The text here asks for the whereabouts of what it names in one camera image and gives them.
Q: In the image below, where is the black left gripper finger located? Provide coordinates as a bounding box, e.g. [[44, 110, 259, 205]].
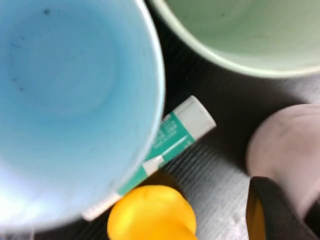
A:
[[245, 176, 320, 240]]

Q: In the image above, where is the pink plastic cup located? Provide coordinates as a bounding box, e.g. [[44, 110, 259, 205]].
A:
[[246, 103, 320, 218]]

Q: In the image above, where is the light green plastic cup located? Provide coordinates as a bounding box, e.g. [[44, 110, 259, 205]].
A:
[[149, 0, 320, 79]]

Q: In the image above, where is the yellow rubber duck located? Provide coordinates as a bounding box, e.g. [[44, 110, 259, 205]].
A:
[[107, 185, 198, 240]]

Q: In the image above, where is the green white glue stick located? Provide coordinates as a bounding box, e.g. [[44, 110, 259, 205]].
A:
[[82, 95, 217, 222]]

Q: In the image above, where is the light blue plastic cup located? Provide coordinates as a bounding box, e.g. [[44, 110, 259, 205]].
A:
[[0, 0, 166, 230]]

